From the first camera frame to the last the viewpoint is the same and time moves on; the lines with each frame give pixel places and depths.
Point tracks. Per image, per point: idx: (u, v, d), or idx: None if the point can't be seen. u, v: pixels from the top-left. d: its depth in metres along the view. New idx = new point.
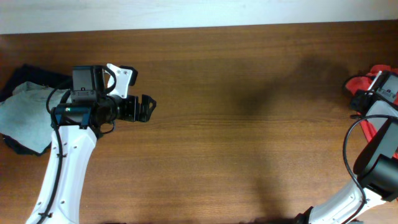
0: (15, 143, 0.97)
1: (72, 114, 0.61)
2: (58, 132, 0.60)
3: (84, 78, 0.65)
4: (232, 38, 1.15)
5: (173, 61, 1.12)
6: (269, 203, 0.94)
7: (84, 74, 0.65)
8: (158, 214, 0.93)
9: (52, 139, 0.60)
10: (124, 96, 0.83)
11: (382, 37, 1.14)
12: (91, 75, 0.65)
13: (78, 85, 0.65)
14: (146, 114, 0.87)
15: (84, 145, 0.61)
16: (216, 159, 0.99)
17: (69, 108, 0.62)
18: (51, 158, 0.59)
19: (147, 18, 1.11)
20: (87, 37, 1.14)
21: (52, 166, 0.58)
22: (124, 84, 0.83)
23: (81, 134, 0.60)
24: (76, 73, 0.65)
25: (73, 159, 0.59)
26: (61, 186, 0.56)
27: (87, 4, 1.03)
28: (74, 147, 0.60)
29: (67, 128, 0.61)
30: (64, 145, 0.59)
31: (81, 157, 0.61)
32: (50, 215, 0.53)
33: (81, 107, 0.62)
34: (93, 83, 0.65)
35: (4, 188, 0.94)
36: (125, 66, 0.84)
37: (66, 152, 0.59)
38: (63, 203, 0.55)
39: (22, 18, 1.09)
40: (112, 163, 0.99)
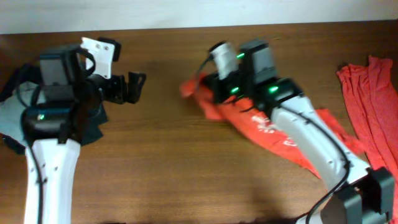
0: (15, 144, 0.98)
1: (48, 122, 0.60)
2: (34, 152, 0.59)
3: (55, 71, 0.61)
4: (233, 38, 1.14)
5: (173, 61, 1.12)
6: (270, 203, 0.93)
7: (55, 69, 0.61)
8: (158, 215, 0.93)
9: (28, 162, 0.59)
10: (107, 76, 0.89)
11: (380, 37, 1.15)
12: (63, 65, 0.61)
13: (49, 79, 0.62)
14: (134, 95, 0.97)
15: (64, 164, 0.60)
16: (216, 159, 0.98)
17: (42, 116, 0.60)
18: (31, 185, 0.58)
19: (147, 18, 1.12)
20: (87, 37, 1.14)
21: (32, 193, 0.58)
22: (106, 61, 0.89)
23: (60, 152, 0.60)
24: (45, 67, 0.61)
25: (55, 183, 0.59)
26: (46, 216, 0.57)
27: (87, 4, 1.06)
28: (55, 168, 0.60)
29: (42, 147, 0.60)
30: (43, 167, 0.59)
31: (63, 178, 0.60)
32: None
33: (58, 111, 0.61)
34: (67, 73, 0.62)
35: (6, 186, 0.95)
36: (106, 42, 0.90)
37: (46, 177, 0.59)
38: None
39: (24, 19, 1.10)
40: (112, 163, 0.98)
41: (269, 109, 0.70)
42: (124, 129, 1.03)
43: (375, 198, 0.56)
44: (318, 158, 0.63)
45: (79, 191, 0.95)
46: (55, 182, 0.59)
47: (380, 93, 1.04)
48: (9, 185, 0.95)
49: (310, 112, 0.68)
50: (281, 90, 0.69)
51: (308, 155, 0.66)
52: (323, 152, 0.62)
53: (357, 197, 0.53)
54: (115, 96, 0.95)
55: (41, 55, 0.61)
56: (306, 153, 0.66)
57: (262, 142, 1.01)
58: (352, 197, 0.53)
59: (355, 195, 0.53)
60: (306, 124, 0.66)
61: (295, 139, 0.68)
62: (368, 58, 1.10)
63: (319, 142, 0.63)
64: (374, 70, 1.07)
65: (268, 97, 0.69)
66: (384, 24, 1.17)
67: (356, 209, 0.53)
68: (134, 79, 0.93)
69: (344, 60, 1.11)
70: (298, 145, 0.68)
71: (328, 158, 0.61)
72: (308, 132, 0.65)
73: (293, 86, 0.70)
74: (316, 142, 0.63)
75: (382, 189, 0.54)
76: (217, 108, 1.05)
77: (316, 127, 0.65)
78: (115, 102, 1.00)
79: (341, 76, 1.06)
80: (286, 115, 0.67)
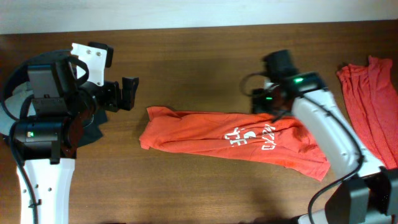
0: None
1: (38, 139, 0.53)
2: (26, 173, 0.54)
3: (46, 83, 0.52)
4: (232, 38, 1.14)
5: (173, 61, 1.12)
6: (269, 203, 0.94)
7: (43, 79, 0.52)
8: (158, 214, 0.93)
9: (20, 182, 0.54)
10: (100, 83, 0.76)
11: (380, 37, 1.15)
12: (55, 76, 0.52)
13: (39, 91, 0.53)
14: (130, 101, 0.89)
15: (60, 184, 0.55)
16: (217, 160, 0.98)
17: (32, 132, 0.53)
18: (23, 205, 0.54)
19: (147, 18, 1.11)
20: (88, 37, 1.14)
21: (26, 213, 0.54)
22: (100, 68, 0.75)
23: (54, 170, 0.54)
24: (32, 77, 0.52)
25: (49, 205, 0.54)
26: None
27: (87, 4, 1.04)
28: (49, 189, 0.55)
29: (34, 165, 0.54)
30: (36, 188, 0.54)
31: (59, 198, 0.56)
32: None
33: (48, 126, 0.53)
34: (59, 84, 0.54)
35: (7, 186, 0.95)
36: (98, 46, 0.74)
37: (40, 198, 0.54)
38: None
39: (23, 19, 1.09)
40: (112, 163, 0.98)
41: (291, 98, 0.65)
42: (124, 129, 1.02)
43: (384, 195, 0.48)
44: (331, 152, 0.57)
45: (79, 191, 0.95)
46: (50, 204, 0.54)
47: (380, 93, 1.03)
48: (10, 185, 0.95)
49: (333, 106, 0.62)
50: (305, 81, 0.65)
51: (326, 151, 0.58)
52: (338, 142, 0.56)
53: (365, 190, 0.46)
54: (110, 103, 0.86)
55: (30, 64, 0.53)
56: (324, 149, 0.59)
57: (236, 157, 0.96)
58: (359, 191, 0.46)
59: (363, 188, 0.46)
60: (326, 117, 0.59)
61: (317, 134, 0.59)
62: (369, 58, 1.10)
63: (339, 136, 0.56)
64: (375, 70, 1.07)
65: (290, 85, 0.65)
66: (384, 24, 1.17)
67: (361, 204, 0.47)
68: (129, 85, 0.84)
69: (343, 61, 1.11)
70: (321, 141, 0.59)
71: (341, 150, 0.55)
72: (328, 124, 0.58)
73: (318, 81, 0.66)
74: (333, 132, 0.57)
75: (393, 189, 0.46)
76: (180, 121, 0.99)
77: (336, 122, 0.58)
78: (113, 112, 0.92)
79: (341, 76, 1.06)
80: (309, 106, 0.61)
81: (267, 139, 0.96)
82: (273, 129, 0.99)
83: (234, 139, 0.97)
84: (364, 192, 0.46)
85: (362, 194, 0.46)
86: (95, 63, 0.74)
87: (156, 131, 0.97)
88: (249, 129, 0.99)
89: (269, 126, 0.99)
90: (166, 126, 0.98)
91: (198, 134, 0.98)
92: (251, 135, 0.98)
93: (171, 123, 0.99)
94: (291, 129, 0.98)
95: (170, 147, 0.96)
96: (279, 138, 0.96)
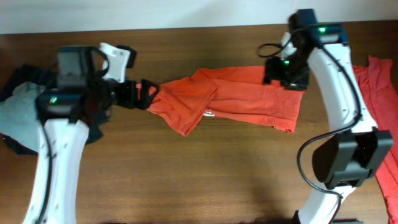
0: (16, 143, 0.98)
1: (59, 106, 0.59)
2: (45, 129, 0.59)
3: (73, 63, 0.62)
4: (233, 38, 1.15)
5: (175, 61, 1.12)
6: (270, 203, 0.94)
7: (72, 58, 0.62)
8: (158, 214, 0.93)
9: (40, 137, 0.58)
10: (120, 79, 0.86)
11: (380, 37, 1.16)
12: (81, 60, 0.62)
13: (66, 70, 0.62)
14: (144, 101, 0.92)
15: (74, 141, 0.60)
16: (216, 159, 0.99)
17: (54, 100, 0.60)
18: (40, 160, 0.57)
19: (147, 18, 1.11)
20: (88, 36, 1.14)
21: (41, 168, 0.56)
22: (120, 66, 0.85)
23: (70, 130, 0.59)
24: (61, 56, 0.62)
25: (64, 159, 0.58)
26: (55, 189, 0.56)
27: (87, 4, 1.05)
28: (64, 145, 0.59)
29: (52, 124, 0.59)
30: (53, 143, 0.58)
31: (72, 155, 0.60)
32: (45, 220, 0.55)
33: (68, 97, 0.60)
34: (83, 66, 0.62)
35: (7, 185, 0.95)
36: (122, 47, 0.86)
37: (55, 152, 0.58)
38: (57, 206, 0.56)
39: (23, 20, 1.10)
40: (112, 163, 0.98)
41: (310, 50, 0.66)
42: (124, 129, 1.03)
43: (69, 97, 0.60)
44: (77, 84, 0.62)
45: (78, 190, 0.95)
46: (64, 157, 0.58)
47: (380, 93, 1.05)
48: (10, 185, 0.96)
49: (84, 58, 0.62)
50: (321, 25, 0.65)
51: (349, 102, 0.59)
52: (82, 72, 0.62)
53: (352, 142, 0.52)
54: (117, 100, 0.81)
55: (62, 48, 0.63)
56: (326, 88, 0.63)
57: (217, 104, 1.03)
58: (347, 141, 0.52)
59: (363, 167, 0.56)
60: (319, 51, 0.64)
61: (79, 65, 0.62)
62: (368, 58, 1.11)
63: (80, 57, 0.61)
64: (382, 65, 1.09)
65: (308, 28, 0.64)
66: (384, 25, 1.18)
67: (321, 175, 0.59)
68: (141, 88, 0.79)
69: None
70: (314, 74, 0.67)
71: (343, 106, 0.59)
72: (78, 64, 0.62)
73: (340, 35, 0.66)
74: (74, 59, 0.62)
75: (76, 101, 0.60)
76: (239, 111, 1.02)
77: (329, 42, 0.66)
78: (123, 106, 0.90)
79: None
80: (82, 53, 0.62)
81: (191, 91, 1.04)
82: (181, 91, 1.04)
83: (207, 111, 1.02)
84: (362, 170, 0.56)
85: (360, 170, 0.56)
86: (117, 61, 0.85)
87: (171, 126, 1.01)
88: (189, 93, 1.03)
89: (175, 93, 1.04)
90: (259, 114, 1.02)
91: (243, 107, 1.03)
92: (191, 95, 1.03)
93: (243, 106, 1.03)
94: (180, 94, 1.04)
95: (291, 124, 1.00)
96: (184, 93, 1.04)
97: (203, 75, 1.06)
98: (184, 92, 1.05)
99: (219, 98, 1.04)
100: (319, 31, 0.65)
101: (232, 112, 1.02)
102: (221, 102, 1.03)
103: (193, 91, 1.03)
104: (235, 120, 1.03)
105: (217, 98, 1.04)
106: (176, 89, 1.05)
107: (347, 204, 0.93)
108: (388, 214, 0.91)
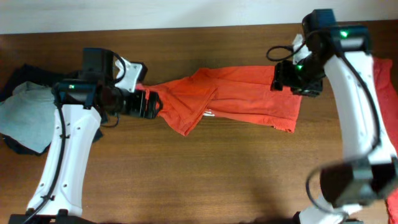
0: (15, 143, 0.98)
1: (76, 93, 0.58)
2: (62, 111, 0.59)
3: (96, 61, 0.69)
4: (232, 38, 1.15)
5: (175, 61, 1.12)
6: (270, 203, 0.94)
7: (94, 57, 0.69)
8: (158, 215, 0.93)
9: (56, 119, 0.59)
10: (131, 89, 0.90)
11: (380, 37, 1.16)
12: (103, 58, 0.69)
13: (88, 68, 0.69)
14: (152, 111, 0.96)
15: (87, 126, 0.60)
16: (216, 159, 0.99)
17: (73, 86, 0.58)
18: (55, 139, 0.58)
19: (147, 18, 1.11)
20: (88, 37, 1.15)
21: (55, 147, 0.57)
22: (134, 78, 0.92)
23: (84, 114, 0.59)
24: (86, 55, 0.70)
25: (76, 141, 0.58)
26: (64, 170, 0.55)
27: (86, 4, 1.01)
28: (78, 128, 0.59)
29: (69, 107, 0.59)
30: (67, 126, 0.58)
31: (84, 137, 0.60)
32: (51, 198, 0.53)
33: (84, 86, 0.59)
34: (104, 65, 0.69)
35: (6, 185, 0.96)
36: (135, 63, 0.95)
37: (69, 134, 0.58)
38: (65, 186, 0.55)
39: (22, 20, 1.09)
40: (112, 163, 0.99)
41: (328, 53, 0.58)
42: (124, 129, 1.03)
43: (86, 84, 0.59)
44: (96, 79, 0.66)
45: None
46: (77, 140, 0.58)
47: (380, 93, 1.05)
48: (9, 185, 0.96)
49: (104, 58, 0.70)
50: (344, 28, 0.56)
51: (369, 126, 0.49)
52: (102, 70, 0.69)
53: (368, 173, 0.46)
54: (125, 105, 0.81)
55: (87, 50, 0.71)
56: (344, 106, 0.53)
57: (217, 104, 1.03)
58: (364, 169, 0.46)
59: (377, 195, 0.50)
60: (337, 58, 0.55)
61: (101, 63, 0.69)
62: None
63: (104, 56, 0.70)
64: (382, 65, 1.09)
65: (326, 32, 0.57)
66: (384, 25, 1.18)
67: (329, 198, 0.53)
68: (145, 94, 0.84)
69: None
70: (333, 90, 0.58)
71: (360, 129, 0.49)
72: (100, 62, 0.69)
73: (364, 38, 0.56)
74: (98, 57, 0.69)
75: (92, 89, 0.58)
76: (239, 112, 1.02)
77: (349, 48, 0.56)
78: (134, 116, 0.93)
79: None
80: (104, 53, 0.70)
81: (191, 91, 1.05)
82: (181, 91, 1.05)
83: (207, 111, 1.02)
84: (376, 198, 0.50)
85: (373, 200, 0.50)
86: (131, 73, 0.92)
87: (171, 126, 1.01)
88: (189, 94, 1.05)
89: (175, 93, 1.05)
90: (259, 113, 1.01)
91: (243, 107, 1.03)
92: (191, 96, 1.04)
93: (243, 106, 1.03)
94: (181, 94, 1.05)
95: (291, 124, 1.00)
96: (184, 93, 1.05)
97: (203, 75, 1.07)
98: (184, 92, 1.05)
99: (219, 98, 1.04)
100: (339, 33, 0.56)
101: (232, 112, 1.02)
102: (221, 102, 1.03)
103: (193, 91, 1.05)
104: (235, 120, 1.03)
105: (217, 98, 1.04)
106: (176, 89, 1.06)
107: None
108: (388, 214, 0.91)
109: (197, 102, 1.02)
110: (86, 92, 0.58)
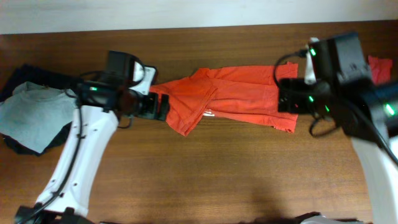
0: (15, 143, 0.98)
1: (97, 93, 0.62)
2: (83, 111, 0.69)
3: (118, 63, 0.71)
4: (232, 38, 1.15)
5: (175, 61, 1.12)
6: (270, 203, 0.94)
7: (117, 60, 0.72)
8: (158, 215, 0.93)
9: (75, 119, 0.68)
10: (145, 92, 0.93)
11: (380, 37, 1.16)
12: (125, 62, 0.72)
13: (110, 69, 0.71)
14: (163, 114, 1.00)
15: (104, 127, 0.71)
16: (216, 159, 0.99)
17: (94, 88, 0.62)
18: (71, 139, 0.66)
19: (147, 18, 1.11)
20: (88, 37, 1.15)
21: (70, 145, 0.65)
22: (147, 81, 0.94)
23: None
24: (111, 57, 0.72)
25: (90, 142, 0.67)
26: (74, 171, 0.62)
27: (87, 4, 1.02)
28: (94, 129, 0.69)
29: (90, 109, 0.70)
30: (84, 126, 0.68)
31: (98, 139, 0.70)
32: (61, 195, 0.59)
33: (107, 88, 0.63)
34: (124, 68, 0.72)
35: (6, 185, 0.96)
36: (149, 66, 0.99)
37: (85, 134, 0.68)
38: (74, 185, 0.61)
39: (22, 20, 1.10)
40: (112, 163, 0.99)
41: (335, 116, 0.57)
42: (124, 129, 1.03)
43: (109, 87, 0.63)
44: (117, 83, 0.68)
45: None
46: (91, 140, 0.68)
47: None
48: (9, 184, 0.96)
49: (125, 62, 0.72)
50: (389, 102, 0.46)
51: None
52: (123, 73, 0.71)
53: None
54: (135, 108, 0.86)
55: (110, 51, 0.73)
56: (378, 183, 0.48)
57: (217, 104, 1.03)
58: None
59: None
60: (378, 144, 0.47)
61: (122, 68, 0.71)
62: (368, 58, 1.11)
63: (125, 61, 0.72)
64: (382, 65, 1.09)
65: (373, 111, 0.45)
66: (384, 25, 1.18)
67: None
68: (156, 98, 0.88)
69: None
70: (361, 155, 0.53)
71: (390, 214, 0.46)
72: (122, 66, 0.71)
73: None
74: (120, 61, 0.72)
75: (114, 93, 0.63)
76: (239, 112, 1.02)
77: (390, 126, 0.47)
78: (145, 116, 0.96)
79: None
80: (126, 58, 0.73)
81: (191, 91, 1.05)
82: (182, 91, 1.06)
83: (207, 111, 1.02)
84: None
85: None
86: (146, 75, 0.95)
87: (171, 126, 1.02)
88: (189, 94, 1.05)
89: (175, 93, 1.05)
90: (259, 113, 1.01)
91: (243, 107, 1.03)
92: (191, 96, 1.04)
93: (243, 106, 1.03)
94: (181, 94, 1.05)
95: (291, 123, 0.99)
96: (185, 93, 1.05)
97: (203, 75, 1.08)
98: (185, 92, 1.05)
99: (219, 98, 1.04)
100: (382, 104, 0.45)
101: (231, 112, 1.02)
102: (221, 102, 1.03)
103: (193, 91, 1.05)
104: (235, 120, 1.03)
105: (217, 98, 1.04)
106: (177, 89, 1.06)
107: (347, 204, 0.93)
108: None
109: (197, 102, 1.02)
110: (107, 95, 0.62)
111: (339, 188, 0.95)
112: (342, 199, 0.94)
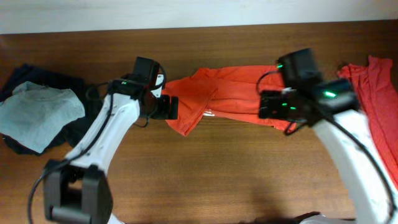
0: (15, 144, 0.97)
1: (127, 88, 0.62)
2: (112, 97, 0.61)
3: (144, 67, 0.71)
4: (232, 38, 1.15)
5: (175, 61, 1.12)
6: (270, 203, 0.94)
7: (143, 64, 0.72)
8: (158, 215, 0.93)
9: (106, 101, 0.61)
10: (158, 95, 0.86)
11: (380, 37, 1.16)
12: (151, 66, 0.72)
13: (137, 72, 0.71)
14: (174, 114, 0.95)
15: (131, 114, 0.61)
16: (216, 159, 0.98)
17: (125, 83, 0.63)
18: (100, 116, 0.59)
19: (147, 18, 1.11)
20: (88, 37, 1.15)
21: (99, 121, 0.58)
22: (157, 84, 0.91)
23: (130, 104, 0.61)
24: (137, 61, 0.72)
25: (120, 120, 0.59)
26: (102, 137, 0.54)
27: (87, 4, 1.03)
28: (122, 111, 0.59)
29: (122, 97, 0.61)
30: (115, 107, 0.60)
31: (127, 120, 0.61)
32: (87, 154, 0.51)
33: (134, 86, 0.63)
34: (149, 73, 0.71)
35: (6, 185, 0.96)
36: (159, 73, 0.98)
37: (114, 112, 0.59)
38: (101, 149, 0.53)
39: (22, 20, 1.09)
40: (112, 163, 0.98)
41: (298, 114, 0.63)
42: None
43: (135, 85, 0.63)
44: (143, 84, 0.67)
45: None
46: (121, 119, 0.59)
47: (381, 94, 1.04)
48: (9, 184, 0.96)
49: (152, 67, 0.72)
50: (331, 88, 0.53)
51: (378, 196, 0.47)
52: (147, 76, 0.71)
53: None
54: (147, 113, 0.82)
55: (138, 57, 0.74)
56: (347, 173, 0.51)
57: (217, 104, 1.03)
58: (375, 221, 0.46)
59: None
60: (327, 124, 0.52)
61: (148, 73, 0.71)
62: (369, 58, 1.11)
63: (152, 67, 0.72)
64: (382, 65, 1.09)
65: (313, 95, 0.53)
66: (385, 25, 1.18)
67: None
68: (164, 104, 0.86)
69: (344, 61, 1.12)
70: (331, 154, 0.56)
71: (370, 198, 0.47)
72: (147, 71, 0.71)
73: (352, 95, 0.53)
74: (147, 66, 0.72)
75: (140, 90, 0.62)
76: (239, 112, 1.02)
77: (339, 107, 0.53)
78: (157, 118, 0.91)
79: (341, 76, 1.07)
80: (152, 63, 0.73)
81: (191, 91, 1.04)
82: (182, 91, 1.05)
83: (207, 111, 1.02)
84: None
85: None
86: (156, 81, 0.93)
87: (171, 126, 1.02)
88: (189, 93, 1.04)
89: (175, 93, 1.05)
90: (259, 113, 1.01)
91: (243, 107, 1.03)
92: (191, 95, 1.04)
93: (243, 106, 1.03)
94: (181, 94, 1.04)
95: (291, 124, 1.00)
96: (184, 93, 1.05)
97: (203, 75, 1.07)
98: (184, 92, 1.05)
99: (219, 99, 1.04)
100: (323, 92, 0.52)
101: (232, 112, 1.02)
102: (221, 102, 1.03)
103: (193, 91, 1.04)
104: (235, 120, 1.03)
105: (217, 98, 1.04)
106: (176, 89, 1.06)
107: (347, 204, 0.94)
108: None
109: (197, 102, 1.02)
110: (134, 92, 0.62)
111: (339, 188, 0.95)
112: (342, 199, 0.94)
